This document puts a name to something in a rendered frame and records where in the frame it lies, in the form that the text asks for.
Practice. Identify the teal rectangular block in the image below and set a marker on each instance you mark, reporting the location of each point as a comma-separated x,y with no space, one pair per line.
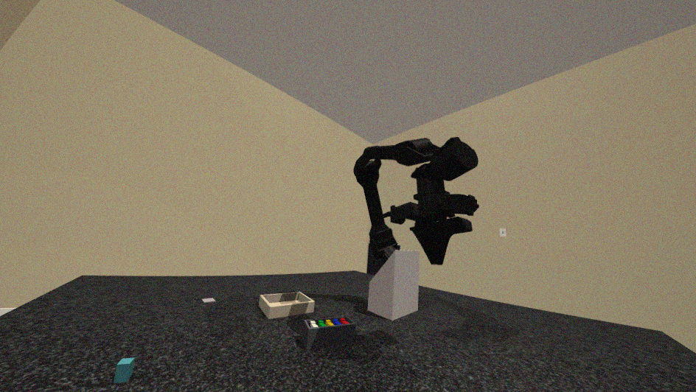
124,370

